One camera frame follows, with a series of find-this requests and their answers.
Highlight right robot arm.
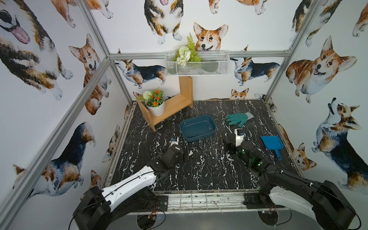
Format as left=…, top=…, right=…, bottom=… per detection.
left=222, top=134, right=358, bottom=230

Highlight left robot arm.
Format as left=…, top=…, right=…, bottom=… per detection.
left=71, top=144, right=184, bottom=230

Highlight teal plastic storage box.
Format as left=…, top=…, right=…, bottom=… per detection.
left=179, top=115, right=216, bottom=142

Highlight green work glove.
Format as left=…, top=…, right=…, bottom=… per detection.
left=226, top=112, right=254, bottom=128

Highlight blue plastic dustpan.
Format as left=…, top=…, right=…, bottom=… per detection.
left=261, top=136, right=284, bottom=161

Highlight white pot orange flowers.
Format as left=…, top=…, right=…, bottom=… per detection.
left=136, top=89, right=165, bottom=117

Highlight wooden shelf stand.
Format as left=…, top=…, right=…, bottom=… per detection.
left=137, top=76, right=193, bottom=132

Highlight artificial fern white flowers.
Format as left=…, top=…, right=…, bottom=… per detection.
left=172, top=34, right=201, bottom=67

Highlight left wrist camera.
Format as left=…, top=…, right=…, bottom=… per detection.
left=170, top=136, right=179, bottom=147

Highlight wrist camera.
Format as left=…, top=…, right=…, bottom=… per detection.
left=170, top=136, right=179, bottom=147
left=234, top=128, right=245, bottom=147

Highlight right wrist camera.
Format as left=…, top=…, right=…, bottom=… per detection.
left=234, top=128, right=245, bottom=147

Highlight white wire basket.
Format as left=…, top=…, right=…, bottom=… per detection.
left=165, top=50, right=230, bottom=76

